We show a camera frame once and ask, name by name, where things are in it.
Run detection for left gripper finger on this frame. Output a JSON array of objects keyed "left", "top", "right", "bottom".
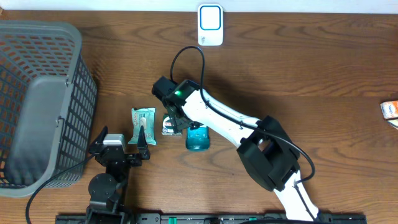
[
  {"left": 137, "top": 126, "right": 150, "bottom": 160},
  {"left": 93, "top": 126, "right": 108, "bottom": 146}
]

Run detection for small green box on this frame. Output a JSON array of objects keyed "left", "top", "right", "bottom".
[{"left": 162, "top": 114, "right": 182, "bottom": 136}]

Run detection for teal mouthwash bottle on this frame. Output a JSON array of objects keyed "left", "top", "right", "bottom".
[{"left": 185, "top": 126, "right": 210, "bottom": 151}]

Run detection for teal wet wipes pack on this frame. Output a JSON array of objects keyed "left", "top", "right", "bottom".
[{"left": 128, "top": 108, "right": 157, "bottom": 146}]

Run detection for orange tissue pack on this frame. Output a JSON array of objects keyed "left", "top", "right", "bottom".
[{"left": 380, "top": 100, "right": 398, "bottom": 119}]

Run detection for orange snack bag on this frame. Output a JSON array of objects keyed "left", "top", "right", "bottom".
[{"left": 386, "top": 119, "right": 398, "bottom": 129}]

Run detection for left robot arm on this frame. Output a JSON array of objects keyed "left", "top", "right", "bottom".
[{"left": 86, "top": 126, "right": 150, "bottom": 223}]

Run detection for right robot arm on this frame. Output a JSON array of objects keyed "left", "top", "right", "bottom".
[{"left": 152, "top": 77, "right": 319, "bottom": 221}]

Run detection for white barcode scanner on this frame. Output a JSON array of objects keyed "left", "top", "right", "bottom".
[{"left": 197, "top": 4, "right": 224, "bottom": 46}]

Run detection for grey plastic basket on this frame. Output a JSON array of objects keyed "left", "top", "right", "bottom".
[{"left": 1, "top": 21, "right": 97, "bottom": 197}]

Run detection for right black cable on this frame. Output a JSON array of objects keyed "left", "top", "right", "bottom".
[{"left": 169, "top": 45, "right": 317, "bottom": 218}]

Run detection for black cable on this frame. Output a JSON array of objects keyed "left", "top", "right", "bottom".
[
  {"left": 169, "top": 45, "right": 317, "bottom": 218},
  {"left": 25, "top": 154, "right": 94, "bottom": 224}
]

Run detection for left black cable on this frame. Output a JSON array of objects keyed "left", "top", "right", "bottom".
[{"left": 25, "top": 154, "right": 94, "bottom": 224}]

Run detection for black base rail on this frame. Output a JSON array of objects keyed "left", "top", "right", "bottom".
[{"left": 55, "top": 212, "right": 368, "bottom": 224}]

